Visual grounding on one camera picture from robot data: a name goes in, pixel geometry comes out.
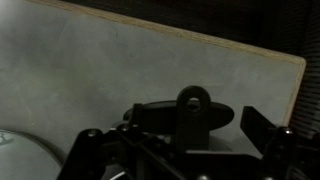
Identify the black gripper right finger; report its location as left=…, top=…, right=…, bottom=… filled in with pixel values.
left=239, top=105, right=320, bottom=180

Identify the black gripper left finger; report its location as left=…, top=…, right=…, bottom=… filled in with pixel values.
left=56, top=102, right=158, bottom=180

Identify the round glass pot lid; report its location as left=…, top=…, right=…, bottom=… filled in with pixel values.
left=0, top=128, right=68, bottom=180

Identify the dark grey fabric sofa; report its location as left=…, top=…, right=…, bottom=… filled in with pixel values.
left=63, top=0, right=320, bottom=141

